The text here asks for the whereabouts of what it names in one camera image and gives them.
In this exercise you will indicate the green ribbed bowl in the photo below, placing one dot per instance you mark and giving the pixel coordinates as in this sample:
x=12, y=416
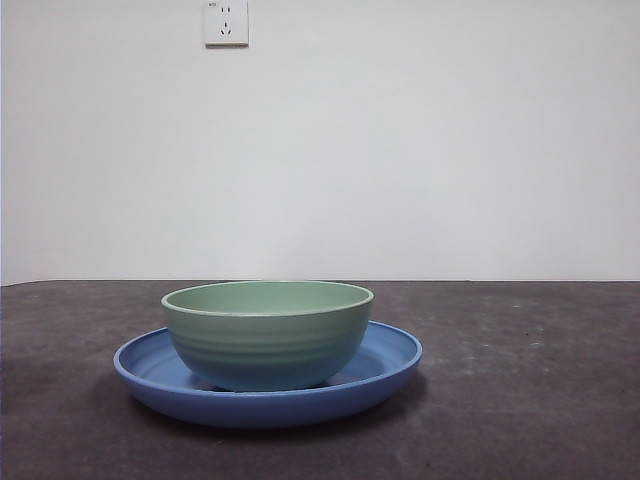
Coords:
x=267, y=345

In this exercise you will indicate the white wall socket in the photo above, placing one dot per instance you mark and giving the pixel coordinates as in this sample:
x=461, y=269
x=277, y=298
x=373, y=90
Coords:
x=226, y=22

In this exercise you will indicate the blue round plate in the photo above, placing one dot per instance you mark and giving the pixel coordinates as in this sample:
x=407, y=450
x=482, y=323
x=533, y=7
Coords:
x=260, y=411

